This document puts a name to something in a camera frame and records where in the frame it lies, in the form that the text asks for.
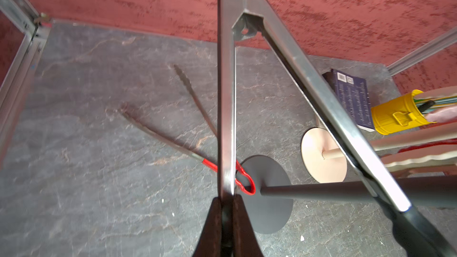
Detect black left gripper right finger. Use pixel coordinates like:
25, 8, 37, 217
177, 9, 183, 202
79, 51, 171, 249
233, 195, 264, 257

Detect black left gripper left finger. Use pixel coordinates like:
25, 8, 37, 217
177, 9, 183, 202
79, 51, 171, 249
193, 198, 222, 257

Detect black steel tongs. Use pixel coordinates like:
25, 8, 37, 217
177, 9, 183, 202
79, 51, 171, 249
209, 0, 457, 257

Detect dark grey utensil rack stand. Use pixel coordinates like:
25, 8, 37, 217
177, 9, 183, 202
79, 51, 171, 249
242, 155, 457, 234

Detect long red handled steel tongs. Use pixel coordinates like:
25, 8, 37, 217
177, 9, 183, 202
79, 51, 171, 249
119, 64, 257, 196

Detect scalloped steel serving tongs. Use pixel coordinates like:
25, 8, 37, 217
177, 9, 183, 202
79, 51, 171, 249
381, 144, 457, 177

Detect pink handled tweezers tongs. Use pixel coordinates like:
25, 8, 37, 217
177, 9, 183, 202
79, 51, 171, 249
424, 105, 457, 123

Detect cream utensil rack stand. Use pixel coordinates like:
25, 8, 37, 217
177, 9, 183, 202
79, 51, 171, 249
301, 122, 457, 183

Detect purple book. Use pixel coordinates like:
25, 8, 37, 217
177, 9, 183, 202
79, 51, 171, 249
323, 69, 375, 132

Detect yellow metal pencil bucket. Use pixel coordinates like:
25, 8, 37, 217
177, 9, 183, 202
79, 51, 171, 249
371, 89, 433, 135

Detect bundle of pencils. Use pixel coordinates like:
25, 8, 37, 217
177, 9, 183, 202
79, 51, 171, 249
413, 95, 457, 114

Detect aluminium corner post left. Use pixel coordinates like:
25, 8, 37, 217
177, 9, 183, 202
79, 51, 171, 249
1, 0, 51, 159

